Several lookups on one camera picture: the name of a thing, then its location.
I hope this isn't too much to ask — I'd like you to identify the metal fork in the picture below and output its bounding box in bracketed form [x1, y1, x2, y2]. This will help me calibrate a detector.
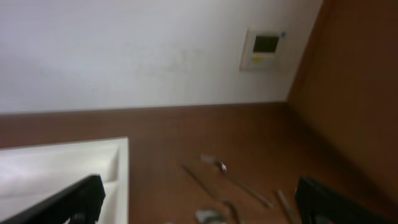
[200, 154, 275, 209]
[181, 164, 244, 224]

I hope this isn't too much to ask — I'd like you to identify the white cutlery tray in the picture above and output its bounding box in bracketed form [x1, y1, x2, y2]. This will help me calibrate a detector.
[1, 138, 129, 224]

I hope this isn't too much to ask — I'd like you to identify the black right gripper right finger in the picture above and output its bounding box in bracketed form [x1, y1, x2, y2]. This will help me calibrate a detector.
[295, 177, 394, 224]

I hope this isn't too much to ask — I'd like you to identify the metal chopstick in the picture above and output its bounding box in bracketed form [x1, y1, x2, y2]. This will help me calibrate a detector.
[276, 189, 300, 224]

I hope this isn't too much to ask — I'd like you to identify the white wall control panel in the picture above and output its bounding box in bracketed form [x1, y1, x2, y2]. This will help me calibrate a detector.
[239, 30, 285, 71]

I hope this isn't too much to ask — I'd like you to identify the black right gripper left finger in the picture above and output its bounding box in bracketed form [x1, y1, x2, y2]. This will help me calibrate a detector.
[1, 174, 106, 224]

